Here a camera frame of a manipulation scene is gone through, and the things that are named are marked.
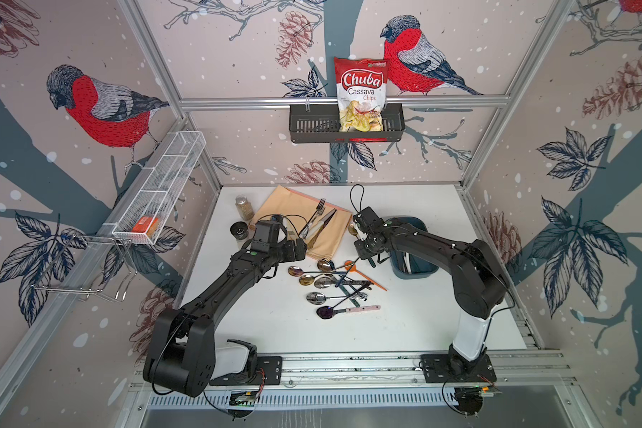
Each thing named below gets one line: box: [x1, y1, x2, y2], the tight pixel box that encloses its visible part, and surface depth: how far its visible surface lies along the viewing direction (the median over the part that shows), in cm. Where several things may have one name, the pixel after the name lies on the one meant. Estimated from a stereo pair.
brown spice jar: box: [235, 194, 256, 221], surface depth 106 cm
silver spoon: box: [305, 291, 369, 306], surface depth 88 cm
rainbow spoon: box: [288, 265, 349, 277], surface depth 94 cm
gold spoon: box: [298, 272, 354, 287], surface depth 92 cm
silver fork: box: [297, 197, 327, 239], surface depth 113 cm
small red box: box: [131, 215, 153, 233], surface depth 68 cm
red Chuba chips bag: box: [333, 57, 389, 132], surface depth 85 cm
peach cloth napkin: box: [248, 185, 354, 261], surface depth 109 cm
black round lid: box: [230, 221, 249, 240], surface depth 93 cm
